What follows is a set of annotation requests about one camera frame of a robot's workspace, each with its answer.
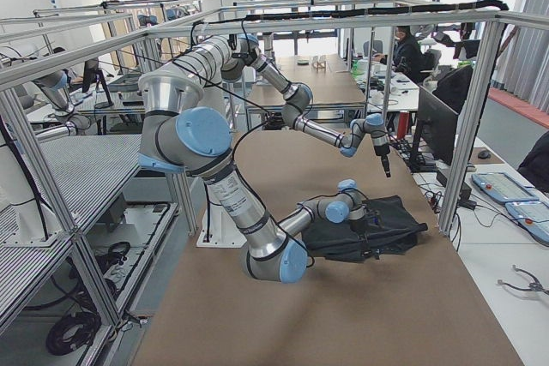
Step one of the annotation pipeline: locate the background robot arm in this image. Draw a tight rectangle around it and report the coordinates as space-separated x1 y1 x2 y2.
16 70 92 141

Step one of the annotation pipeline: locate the seated person at desk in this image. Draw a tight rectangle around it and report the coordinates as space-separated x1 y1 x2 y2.
393 26 425 83

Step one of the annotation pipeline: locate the blue grey teach pendant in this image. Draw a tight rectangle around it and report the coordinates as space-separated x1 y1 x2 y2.
471 172 539 204

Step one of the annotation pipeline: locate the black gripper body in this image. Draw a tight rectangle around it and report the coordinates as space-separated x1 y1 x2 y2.
374 143 390 165

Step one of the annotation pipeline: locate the metal reacher grabber tool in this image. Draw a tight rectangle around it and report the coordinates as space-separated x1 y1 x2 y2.
497 265 549 298

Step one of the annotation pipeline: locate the aluminium cage frame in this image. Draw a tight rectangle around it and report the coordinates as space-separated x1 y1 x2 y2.
0 0 521 333

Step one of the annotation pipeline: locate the black monitor on desk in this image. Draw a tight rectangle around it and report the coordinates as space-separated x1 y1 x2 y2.
408 87 458 172

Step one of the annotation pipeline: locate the red bottle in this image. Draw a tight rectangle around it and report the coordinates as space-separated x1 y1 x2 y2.
396 111 409 139

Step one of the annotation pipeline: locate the black printed t-shirt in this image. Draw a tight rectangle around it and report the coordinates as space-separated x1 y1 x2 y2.
302 195 428 262

